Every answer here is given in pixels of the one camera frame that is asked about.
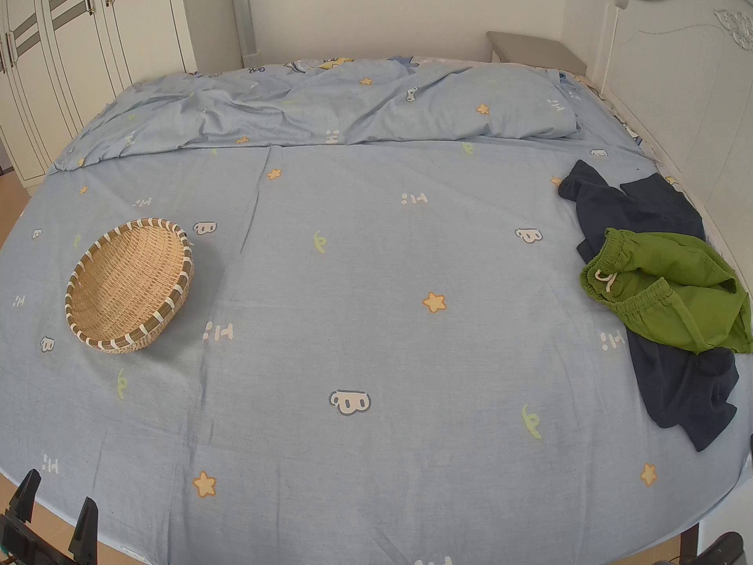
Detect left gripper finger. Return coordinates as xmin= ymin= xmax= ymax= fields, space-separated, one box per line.
xmin=67 ymin=497 xmax=99 ymax=563
xmin=11 ymin=468 xmax=42 ymax=522

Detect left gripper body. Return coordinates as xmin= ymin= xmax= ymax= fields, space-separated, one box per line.
xmin=0 ymin=510 xmax=80 ymax=565

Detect green shorts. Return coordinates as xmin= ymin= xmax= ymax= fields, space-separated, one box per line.
xmin=579 ymin=227 xmax=753 ymax=355

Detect round woven basket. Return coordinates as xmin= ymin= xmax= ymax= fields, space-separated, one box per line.
xmin=64 ymin=217 xmax=195 ymax=354

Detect dark blue garment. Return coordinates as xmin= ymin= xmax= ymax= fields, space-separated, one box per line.
xmin=558 ymin=159 xmax=740 ymax=453

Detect bed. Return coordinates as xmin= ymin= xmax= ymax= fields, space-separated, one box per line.
xmin=0 ymin=0 xmax=753 ymax=565

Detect white wardrobe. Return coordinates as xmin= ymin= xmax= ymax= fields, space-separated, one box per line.
xmin=0 ymin=0 xmax=198 ymax=190

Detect grey bedside table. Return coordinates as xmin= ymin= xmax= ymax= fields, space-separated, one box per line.
xmin=486 ymin=30 xmax=589 ymax=75

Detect pale blue quilt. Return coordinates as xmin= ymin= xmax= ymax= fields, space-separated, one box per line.
xmin=47 ymin=53 xmax=586 ymax=175

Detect grey wall pipe cover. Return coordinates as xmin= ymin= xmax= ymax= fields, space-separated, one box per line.
xmin=228 ymin=0 xmax=262 ymax=68

